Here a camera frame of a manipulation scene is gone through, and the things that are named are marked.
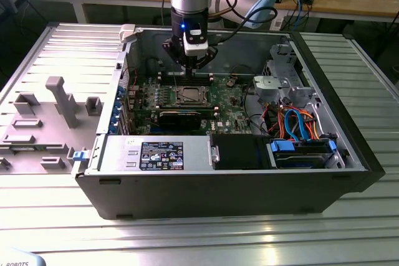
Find grey plastic parts rack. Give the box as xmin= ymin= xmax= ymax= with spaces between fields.
xmin=0 ymin=75 xmax=103 ymax=176

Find silver power supply with label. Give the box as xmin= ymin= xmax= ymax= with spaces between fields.
xmin=99 ymin=135 xmax=213 ymax=173

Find silver metal bracket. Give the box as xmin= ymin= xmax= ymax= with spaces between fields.
xmin=209 ymin=144 xmax=221 ymax=164

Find metal socket cover frame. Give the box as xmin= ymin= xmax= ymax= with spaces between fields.
xmin=176 ymin=86 xmax=209 ymax=105

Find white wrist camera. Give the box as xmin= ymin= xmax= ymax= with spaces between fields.
xmin=183 ymin=29 xmax=209 ymax=57

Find CPU socket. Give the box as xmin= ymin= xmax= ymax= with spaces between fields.
xmin=176 ymin=86 xmax=209 ymax=105

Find blue flat wire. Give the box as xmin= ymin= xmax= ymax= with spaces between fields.
xmin=284 ymin=108 xmax=312 ymax=142

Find orange yellow wire bundle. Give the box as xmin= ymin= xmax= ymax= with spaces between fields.
xmin=304 ymin=112 xmax=322 ymax=141

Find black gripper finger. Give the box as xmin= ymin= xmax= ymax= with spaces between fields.
xmin=191 ymin=48 xmax=218 ymax=78
xmin=161 ymin=38 xmax=193 ymax=78

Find silver CPU plate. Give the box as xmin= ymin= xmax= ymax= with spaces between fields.
xmin=183 ymin=90 xmax=202 ymax=102

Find black RAM slot row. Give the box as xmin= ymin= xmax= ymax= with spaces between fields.
xmin=160 ymin=71 xmax=214 ymax=86

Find green motherboard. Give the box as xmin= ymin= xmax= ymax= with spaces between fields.
xmin=124 ymin=74 xmax=253 ymax=138

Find hard disk in blue carrier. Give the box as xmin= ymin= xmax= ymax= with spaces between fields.
xmin=267 ymin=140 xmax=339 ymax=170

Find black graphics card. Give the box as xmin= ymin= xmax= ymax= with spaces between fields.
xmin=157 ymin=110 xmax=202 ymax=131

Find grey metal drive cage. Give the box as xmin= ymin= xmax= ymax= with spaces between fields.
xmin=252 ymin=43 xmax=315 ymax=105

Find black open PC case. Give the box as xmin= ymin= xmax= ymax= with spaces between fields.
xmin=70 ymin=22 xmax=386 ymax=221

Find blue plastic clip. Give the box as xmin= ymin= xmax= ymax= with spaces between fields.
xmin=72 ymin=150 xmax=90 ymax=163

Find blue expansion slot clips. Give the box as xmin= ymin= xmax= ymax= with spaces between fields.
xmin=109 ymin=85 xmax=125 ymax=133

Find pale blue teach pendant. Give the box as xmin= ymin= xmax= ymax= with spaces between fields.
xmin=0 ymin=245 xmax=47 ymax=266

